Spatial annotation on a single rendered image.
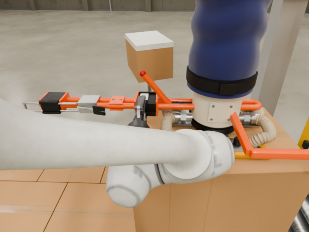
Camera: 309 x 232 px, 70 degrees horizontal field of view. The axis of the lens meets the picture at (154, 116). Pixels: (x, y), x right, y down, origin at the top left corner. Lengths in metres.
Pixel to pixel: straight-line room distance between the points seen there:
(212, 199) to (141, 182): 0.39
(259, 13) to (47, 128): 0.56
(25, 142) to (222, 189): 0.66
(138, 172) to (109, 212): 0.83
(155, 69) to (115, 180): 2.02
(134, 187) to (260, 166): 0.46
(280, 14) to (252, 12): 1.16
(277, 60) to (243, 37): 1.25
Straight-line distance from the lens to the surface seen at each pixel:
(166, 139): 0.34
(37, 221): 1.41
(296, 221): 1.41
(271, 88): 1.98
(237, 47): 0.66
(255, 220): 0.99
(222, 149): 0.48
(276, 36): 1.83
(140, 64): 2.37
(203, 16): 0.66
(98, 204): 1.35
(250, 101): 0.87
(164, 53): 2.42
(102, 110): 0.79
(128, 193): 0.48
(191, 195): 0.80
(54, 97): 0.89
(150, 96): 0.83
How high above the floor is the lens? 1.60
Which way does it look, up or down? 32 degrees down
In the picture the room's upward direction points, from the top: 2 degrees counter-clockwise
